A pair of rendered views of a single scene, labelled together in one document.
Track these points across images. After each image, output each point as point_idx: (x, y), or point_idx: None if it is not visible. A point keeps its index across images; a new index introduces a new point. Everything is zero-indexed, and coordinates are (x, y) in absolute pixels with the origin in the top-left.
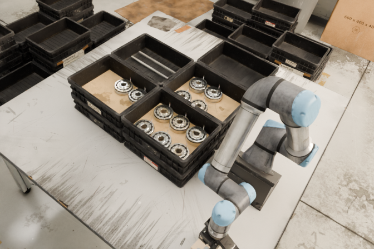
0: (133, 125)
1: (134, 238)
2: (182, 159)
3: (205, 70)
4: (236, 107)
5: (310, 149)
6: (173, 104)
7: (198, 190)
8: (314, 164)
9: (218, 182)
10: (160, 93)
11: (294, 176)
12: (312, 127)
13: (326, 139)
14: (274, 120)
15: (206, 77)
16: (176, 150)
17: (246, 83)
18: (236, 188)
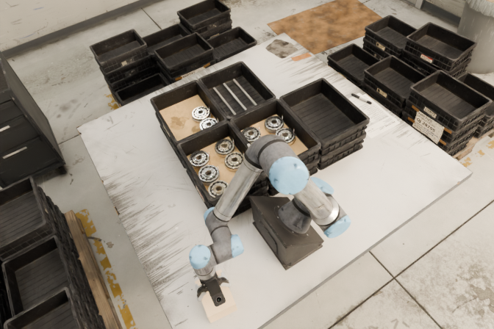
0: (183, 155)
1: (158, 258)
2: (211, 197)
3: (284, 109)
4: None
5: (331, 219)
6: (236, 140)
7: (234, 232)
8: (376, 239)
9: (212, 228)
10: (227, 127)
11: (343, 246)
12: (398, 196)
13: (409, 214)
14: (313, 180)
15: (285, 117)
16: (217, 187)
17: (331, 130)
18: (223, 238)
